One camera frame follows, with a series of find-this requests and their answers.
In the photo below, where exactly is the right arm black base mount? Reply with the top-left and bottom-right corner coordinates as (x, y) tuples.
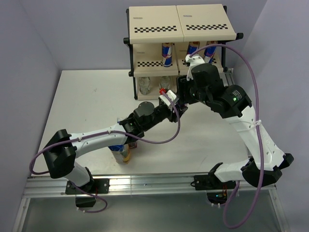
(192, 174), (223, 190)

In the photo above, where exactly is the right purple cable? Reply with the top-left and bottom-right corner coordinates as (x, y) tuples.
(189, 44), (264, 229)

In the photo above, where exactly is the blue carton maroon side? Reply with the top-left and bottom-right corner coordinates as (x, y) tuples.
(117, 117), (138, 149)

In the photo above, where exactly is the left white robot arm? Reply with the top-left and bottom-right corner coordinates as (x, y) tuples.
(43, 101), (188, 193)

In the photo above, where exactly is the beige three-tier shelf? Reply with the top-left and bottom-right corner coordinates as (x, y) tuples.
(124, 4), (243, 100)

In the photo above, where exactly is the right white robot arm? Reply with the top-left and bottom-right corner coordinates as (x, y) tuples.
(177, 64), (294, 189)

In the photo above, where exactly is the blue carton yellow side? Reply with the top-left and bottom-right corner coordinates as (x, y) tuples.
(108, 144), (131, 164)

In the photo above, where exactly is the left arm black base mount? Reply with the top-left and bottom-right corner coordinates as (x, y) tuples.
(65, 178), (110, 195)

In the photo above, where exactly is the clear bottle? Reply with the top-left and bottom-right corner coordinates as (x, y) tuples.
(139, 77), (151, 95)
(159, 76), (171, 92)

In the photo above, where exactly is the energy drink can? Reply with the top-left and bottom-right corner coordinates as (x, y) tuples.
(161, 43), (173, 67)
(186, 41), (200, 55)

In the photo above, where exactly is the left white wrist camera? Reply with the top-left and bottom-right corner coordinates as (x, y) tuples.
(159, 88), (179, 110)

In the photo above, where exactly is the aluminium front rail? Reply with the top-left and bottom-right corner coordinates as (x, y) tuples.
(23, 169), (277, 198)

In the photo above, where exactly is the aluminium side rail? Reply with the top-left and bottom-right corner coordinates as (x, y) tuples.
(222, 68), (290, 232)

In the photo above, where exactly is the energy drink can hidden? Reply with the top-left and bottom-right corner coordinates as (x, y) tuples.
(203, 41), (218, 63)

